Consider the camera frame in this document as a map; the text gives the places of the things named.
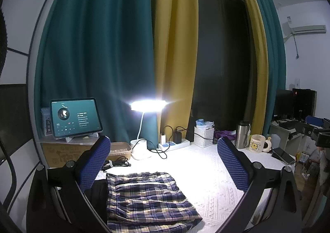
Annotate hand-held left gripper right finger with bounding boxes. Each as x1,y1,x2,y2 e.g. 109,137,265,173
217,136,303,233

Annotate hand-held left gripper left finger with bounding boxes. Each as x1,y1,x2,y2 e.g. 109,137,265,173
26,135,111,233

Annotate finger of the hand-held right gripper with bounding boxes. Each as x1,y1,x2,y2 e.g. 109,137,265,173
295,115,330,141

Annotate plaid pants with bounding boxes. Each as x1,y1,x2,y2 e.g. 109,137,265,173
106,170,203,233

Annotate black pants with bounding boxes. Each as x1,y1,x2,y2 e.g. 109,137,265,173
85,180,109,226

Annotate black computer tower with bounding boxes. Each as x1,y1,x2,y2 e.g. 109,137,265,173
292,88,317,120

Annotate beige lidded food container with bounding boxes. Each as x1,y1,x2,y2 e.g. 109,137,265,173
107,141,132,162

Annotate white textured table cover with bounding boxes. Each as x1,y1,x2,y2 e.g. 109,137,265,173
26,143,297,233

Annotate white tablet stand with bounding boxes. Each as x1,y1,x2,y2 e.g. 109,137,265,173
64,132,100,144

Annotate steel tumbler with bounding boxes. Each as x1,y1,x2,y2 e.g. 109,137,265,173
235,120,251,149

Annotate purple cloth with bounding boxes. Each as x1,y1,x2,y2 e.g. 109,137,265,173
214,130,236,141

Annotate white mug with yellow print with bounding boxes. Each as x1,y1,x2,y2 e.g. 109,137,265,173
249,134,272,154

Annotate white computer desk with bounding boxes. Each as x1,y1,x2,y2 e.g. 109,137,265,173
269,118,320,151

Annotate black computer monitor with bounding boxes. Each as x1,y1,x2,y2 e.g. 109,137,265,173
274,89,294,120

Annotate cardboard box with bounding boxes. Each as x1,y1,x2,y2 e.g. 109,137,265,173
40,136,100,169

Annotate white woven basket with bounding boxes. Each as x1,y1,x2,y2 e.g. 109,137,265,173
194,126,215,148

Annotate smartphone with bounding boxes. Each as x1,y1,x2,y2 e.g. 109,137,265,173
272,147,296,164

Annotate white desk lamp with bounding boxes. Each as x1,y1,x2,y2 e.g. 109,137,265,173
129,99,168,160

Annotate tablet with green screen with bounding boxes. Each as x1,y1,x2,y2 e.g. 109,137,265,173
50,97,104,138

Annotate blue face masks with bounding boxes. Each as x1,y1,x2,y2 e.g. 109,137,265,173
195,119,215,130

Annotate white printed box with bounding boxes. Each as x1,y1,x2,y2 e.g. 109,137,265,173
41,108,53,137

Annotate white power strip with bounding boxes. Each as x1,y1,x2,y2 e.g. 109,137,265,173
158,138,190,151

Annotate teal curtain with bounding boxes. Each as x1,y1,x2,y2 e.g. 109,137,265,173
34,0,161,143
245,0,287,125

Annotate yellow curtain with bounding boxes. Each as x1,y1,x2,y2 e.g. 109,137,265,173
233,0,270,137
150,0,198,143

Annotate white air conditioner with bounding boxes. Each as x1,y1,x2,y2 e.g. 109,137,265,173
282,17,327,40

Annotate dark window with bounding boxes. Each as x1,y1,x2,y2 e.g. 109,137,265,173
189,0,258,135

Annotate coiled black cable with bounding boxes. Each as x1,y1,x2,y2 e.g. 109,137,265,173
100,156,131,171

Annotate black wall cable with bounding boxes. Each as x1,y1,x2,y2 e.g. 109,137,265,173
292,34,300,59

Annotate black braided cable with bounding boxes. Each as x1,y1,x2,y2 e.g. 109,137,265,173
0,137,17,199

